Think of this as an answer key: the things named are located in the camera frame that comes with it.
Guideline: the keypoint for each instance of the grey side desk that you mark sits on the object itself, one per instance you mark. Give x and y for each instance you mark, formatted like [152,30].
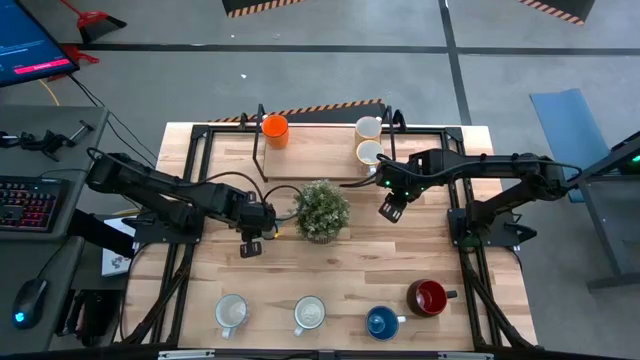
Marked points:
[45,115]

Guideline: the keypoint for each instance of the red and black dustpan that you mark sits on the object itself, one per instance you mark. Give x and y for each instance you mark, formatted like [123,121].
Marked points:
[97,25]

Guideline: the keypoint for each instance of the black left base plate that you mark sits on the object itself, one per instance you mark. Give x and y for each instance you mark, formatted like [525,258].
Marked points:
[150,235]

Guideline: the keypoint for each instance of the yellow dotted mug orange rim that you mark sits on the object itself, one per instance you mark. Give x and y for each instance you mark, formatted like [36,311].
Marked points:
[368,127]

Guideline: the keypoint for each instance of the backlit black keyboard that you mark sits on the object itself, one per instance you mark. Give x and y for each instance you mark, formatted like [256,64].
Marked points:
[30,205]

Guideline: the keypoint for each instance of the red floor stand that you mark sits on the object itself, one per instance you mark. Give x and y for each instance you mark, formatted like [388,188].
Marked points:
[75,52]

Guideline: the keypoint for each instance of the black frame bracket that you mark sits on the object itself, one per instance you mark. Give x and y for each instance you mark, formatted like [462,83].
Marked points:
[400,120]
[243,121]

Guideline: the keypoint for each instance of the black bag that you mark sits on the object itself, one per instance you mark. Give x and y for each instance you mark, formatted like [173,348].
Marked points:
[90,315]

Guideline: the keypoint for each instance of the black handheld device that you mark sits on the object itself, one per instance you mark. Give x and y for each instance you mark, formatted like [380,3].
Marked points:
[45,142]

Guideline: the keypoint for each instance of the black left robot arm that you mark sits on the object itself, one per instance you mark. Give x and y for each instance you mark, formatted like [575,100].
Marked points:
[165,187]

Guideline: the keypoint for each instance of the black slanted object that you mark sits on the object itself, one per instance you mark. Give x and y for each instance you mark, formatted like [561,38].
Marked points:
[100,234]

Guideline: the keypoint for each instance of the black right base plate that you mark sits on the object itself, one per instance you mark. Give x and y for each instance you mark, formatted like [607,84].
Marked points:
[457,225]

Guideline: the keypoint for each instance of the black hazard striped block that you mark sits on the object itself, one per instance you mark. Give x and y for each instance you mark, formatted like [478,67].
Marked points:
[240,4]
[575,6]

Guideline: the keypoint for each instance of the white booklet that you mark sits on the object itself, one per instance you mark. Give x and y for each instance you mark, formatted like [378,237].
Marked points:
[116,262]

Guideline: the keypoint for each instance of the artificial plant in striped pot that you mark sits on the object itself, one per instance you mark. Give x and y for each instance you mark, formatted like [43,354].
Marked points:
[320,210]

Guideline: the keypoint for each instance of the black computer mouse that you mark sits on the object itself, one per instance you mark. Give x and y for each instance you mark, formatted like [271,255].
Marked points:
[29,302]

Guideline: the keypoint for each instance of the black aluminium table frame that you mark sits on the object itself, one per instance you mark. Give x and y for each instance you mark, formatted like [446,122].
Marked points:
[225,129]

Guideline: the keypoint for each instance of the small yellow tag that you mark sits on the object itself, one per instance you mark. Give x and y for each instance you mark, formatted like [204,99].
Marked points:
[276,233]

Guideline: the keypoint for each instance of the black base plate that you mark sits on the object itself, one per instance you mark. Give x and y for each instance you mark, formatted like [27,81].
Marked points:
[150,235]
[457,225]

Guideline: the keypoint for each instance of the silver edge bracket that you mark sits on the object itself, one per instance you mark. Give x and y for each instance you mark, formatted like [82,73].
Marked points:
[465,356]
[185,355]

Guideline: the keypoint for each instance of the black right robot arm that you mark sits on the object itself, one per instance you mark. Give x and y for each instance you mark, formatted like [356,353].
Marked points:
[500,162]

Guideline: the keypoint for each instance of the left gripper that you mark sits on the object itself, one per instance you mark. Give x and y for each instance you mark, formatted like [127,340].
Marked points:
[257,220]

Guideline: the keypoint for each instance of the white mug blue leaf pattern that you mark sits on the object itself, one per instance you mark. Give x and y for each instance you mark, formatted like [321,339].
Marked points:
[309,312]

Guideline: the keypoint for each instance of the white mug orange fern pattern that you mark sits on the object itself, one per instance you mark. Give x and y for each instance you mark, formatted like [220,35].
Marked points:
[369,151]

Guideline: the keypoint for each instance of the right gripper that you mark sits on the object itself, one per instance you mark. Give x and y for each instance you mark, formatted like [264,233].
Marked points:
[400,182]

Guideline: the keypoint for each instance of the blue screen monitor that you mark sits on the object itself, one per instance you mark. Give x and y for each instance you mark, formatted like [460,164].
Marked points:
[30,45]

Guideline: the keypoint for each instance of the blue floor mat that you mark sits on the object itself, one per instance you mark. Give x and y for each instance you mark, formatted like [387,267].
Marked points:
[570,130]

